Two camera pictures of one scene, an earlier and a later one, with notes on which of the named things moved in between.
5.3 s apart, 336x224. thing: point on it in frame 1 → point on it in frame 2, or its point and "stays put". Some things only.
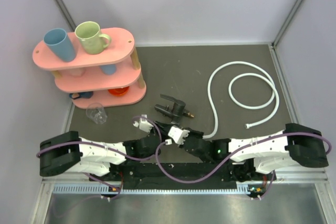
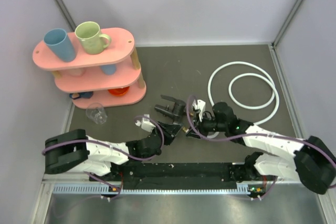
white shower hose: (269, 80) stays put
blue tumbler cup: (59, 44) stays put
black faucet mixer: (178, 111) stays put
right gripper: (193, 131) → (200, 126)
